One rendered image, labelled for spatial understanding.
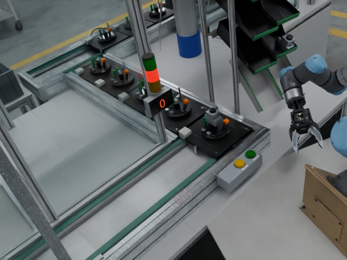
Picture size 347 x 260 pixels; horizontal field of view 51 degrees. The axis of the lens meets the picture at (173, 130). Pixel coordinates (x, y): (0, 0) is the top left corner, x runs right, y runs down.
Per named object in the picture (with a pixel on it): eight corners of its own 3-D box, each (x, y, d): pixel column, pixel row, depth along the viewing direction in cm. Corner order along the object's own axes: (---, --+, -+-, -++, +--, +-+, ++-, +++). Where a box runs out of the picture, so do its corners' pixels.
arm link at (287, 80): (288, 62, 147) (273, 73, 153) (295, 84, 142) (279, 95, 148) (301, 67, 151) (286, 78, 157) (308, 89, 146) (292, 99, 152)
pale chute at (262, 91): (279, 101, 172) (284, 98, 168) (257, 113, 168) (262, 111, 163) (250, 50, 173) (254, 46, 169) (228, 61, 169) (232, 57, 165)
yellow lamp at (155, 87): (163, 88, 146) (161, 78, 143) (154, 94, 144) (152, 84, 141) (156, 84, 149) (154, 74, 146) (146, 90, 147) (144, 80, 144)
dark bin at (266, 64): (276, 63, 161) (282, 52, 154) (253, 75, 156) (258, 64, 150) (238, 23, 171) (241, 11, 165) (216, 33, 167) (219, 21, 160)
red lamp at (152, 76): (161, 78, 143) (159, 67, 140) (152, 83, 140) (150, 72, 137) (154, 74, 146) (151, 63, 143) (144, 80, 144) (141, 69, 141)
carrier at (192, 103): (211, 111, 181) (209, 90, 173) (176, 136, 170) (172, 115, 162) (179, 95, 196) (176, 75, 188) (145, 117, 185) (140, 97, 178)
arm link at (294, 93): (284, 99, 152) (304, 94, 149) (287, 109, 150) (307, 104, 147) (283, 91, 145) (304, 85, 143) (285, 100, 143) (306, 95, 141)
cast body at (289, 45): (292, 49, 166) (298, 39, 160) (285, 53, 165) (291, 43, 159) (280, 37, 169) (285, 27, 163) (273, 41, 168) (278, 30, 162)
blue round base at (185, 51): (206, 50, 248) (204, 30, 239) (190, 60, 242) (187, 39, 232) (191, 45, 258) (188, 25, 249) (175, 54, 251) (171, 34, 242)
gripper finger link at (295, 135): (288, 148, 136) (292, 126, 139) (289, 153, 141) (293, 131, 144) (297, 149, 134) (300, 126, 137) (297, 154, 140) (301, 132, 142)
